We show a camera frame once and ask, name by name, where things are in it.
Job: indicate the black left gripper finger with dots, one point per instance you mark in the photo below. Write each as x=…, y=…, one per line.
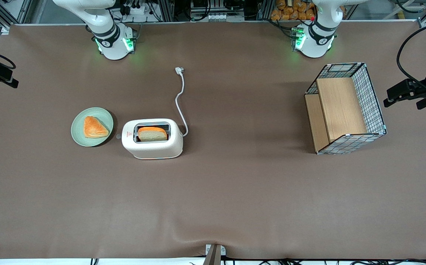
x=404, y=88
x=390, y=102

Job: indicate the white two-slot toaster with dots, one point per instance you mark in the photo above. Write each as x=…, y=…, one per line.
x=154, y=147

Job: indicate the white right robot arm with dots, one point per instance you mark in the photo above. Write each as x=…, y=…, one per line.
x=108, y=35

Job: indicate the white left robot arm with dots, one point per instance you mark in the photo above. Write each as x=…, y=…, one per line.
x=317, y=36

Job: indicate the wooden shelf board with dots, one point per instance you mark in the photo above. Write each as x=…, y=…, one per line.
x=340, y=106

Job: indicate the pale green round plate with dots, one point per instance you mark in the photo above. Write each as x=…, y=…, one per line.
x=78, y=130

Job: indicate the orange triangular pastry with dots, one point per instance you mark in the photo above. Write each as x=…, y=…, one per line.
x=94, y=127

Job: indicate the bag of orange buns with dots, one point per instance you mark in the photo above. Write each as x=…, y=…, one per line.
x=292, y=11

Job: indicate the white power strip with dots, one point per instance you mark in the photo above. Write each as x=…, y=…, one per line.
x=139, y=9

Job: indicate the bread slice with orange crust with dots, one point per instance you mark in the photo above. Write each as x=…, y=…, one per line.
x=153, y=134

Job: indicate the metal table edge bracket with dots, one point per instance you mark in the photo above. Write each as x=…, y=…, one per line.
x=215, y=254

